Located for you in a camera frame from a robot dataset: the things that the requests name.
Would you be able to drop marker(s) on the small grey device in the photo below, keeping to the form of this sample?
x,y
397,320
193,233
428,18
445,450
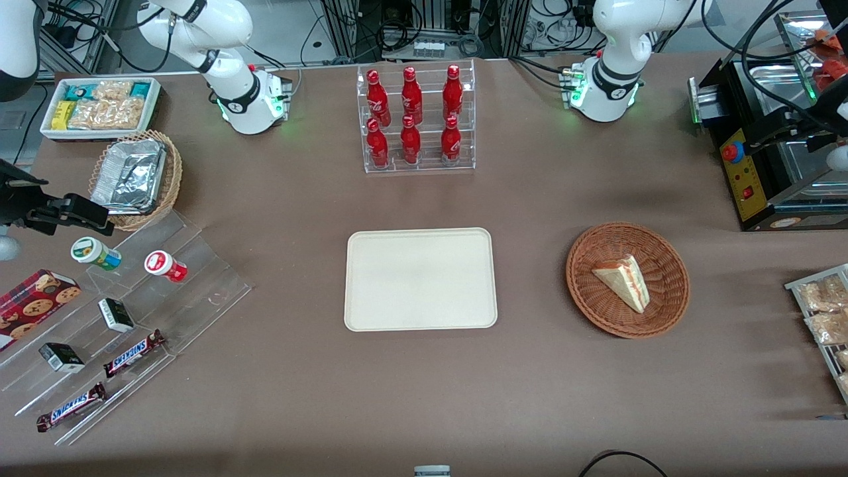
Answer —
x,y
432,472

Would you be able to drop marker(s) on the clear bag of crackers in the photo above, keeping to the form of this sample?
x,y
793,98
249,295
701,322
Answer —
x,y
843,359
825,295
828,328
844,384

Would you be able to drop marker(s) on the red cola bottle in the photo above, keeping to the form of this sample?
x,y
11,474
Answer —
x,y
411,142
377,96
451,140
377,146
411,93
453,89

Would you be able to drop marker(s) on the brown Snickers bar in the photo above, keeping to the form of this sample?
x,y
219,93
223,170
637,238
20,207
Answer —
x,y
132,354
69,407

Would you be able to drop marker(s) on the small black carton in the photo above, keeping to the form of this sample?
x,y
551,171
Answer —
x,y
116,315
61,358

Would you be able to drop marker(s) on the red packaged food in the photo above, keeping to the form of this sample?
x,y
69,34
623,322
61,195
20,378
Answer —
x,y
836,73

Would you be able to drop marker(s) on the white power strip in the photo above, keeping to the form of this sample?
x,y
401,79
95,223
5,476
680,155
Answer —
x,y
428,48

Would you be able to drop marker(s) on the clear acrylic bottle rack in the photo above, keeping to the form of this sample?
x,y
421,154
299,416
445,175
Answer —
x,y
416,169

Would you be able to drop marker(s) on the large clear cracker bag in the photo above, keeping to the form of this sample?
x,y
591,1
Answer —
x,y
109,114

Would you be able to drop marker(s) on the red chocolate chip cookie box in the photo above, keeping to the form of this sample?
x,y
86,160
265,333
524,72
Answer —
x,y
36,301

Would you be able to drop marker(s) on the silver foil container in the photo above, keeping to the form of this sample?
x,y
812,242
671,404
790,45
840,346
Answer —
x,y
129,175

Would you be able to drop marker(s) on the teal snack packet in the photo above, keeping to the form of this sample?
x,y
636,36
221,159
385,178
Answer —
x,y
79,91
140,89

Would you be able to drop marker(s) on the green lidded snack cup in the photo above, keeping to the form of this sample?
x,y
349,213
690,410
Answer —
x,y
93,252

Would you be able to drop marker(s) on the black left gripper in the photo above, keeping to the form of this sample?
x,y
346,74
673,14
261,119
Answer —
x,y
792,127

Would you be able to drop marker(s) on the yellow snack packet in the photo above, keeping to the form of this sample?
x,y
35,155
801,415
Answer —
x,y
63,114

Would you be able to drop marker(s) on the clear acrylic stepped shelf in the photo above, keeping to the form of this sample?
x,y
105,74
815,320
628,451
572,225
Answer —
x,y
199,291

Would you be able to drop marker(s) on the stainless steel tray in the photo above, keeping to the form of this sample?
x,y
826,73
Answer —
x,y
798,40

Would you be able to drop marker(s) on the triangular wrapped sandwich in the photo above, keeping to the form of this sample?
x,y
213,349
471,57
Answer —
x,y
623,281

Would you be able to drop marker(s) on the cream plastic serving tray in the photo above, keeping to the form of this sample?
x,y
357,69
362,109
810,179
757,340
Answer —
x,y
420,279

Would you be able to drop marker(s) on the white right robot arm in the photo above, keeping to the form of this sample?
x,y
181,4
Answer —
x,y
232,66

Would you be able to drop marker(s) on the light tan wicker basket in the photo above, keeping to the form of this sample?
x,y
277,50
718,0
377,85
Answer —
x,y
171,179

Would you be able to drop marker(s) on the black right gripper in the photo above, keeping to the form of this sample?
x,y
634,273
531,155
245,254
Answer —
x,y
14,201

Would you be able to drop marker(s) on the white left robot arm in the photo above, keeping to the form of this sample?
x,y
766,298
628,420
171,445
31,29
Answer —
x,y
616,40

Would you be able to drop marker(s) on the black machine with yellow panel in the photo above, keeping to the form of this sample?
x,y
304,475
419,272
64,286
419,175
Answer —
x,y
745,179

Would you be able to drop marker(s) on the small clear cracker bag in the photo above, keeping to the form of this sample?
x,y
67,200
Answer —
x,y
112,90

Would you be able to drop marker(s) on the brown round wicker basket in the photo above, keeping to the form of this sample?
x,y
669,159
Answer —
x,y
652,305

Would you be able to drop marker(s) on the white rectangular snack bin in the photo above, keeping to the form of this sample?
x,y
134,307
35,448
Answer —
x,y
154,112

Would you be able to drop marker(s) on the red lidded snack cup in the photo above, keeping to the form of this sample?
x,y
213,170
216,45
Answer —
x,y
162,265

